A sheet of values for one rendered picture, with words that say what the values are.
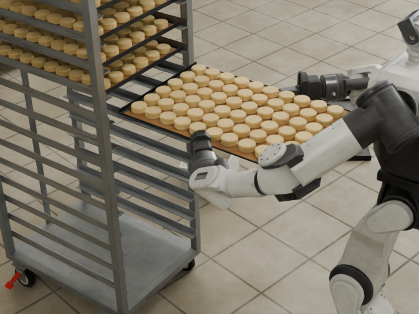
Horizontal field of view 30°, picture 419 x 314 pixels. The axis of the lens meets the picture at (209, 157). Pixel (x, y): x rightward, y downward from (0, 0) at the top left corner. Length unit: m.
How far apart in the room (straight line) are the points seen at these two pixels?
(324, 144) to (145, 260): 1.50
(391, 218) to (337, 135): 0.44
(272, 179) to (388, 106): 0.32
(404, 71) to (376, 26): 3.61
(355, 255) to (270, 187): 0.57
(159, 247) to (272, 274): 0.49
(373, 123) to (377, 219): 0.46
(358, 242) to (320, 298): 0.93
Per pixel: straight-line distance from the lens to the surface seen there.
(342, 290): 2.40
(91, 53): 2.35
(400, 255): 3.47
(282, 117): 2.34
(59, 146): 2.72
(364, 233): 2.26
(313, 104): 2.41
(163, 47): 2.70
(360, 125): 1.81
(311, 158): 1.81
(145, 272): 3.12
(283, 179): 1.86
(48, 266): 3.21
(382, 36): 5.41
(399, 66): 1.98
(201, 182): 2.00
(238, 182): 1.93
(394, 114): 1.81
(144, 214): 3.28
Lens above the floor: 2.20
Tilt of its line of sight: 33 degrees down
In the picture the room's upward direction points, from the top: 2 degrees counter-clockwise
